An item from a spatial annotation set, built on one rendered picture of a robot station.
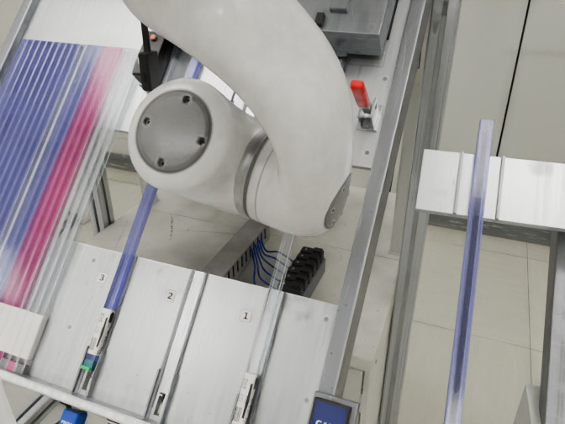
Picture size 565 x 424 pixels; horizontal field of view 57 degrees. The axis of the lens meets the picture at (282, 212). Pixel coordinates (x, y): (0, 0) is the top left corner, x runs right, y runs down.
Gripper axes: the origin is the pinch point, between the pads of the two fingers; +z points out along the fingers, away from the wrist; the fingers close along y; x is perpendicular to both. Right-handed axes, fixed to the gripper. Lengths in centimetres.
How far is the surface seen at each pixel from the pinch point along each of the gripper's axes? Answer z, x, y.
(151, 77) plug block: -11.1, -10.5, 17.8
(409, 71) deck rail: 4.3, -20.1, -10.0
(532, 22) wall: 144, -100, -31
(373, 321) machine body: 34.7, 15.4, -7.9
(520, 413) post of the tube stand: 1.1, 18.2, -29.4
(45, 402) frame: 37, 51, 60
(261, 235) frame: 46, 4, 21
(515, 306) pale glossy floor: 154, 8, -44
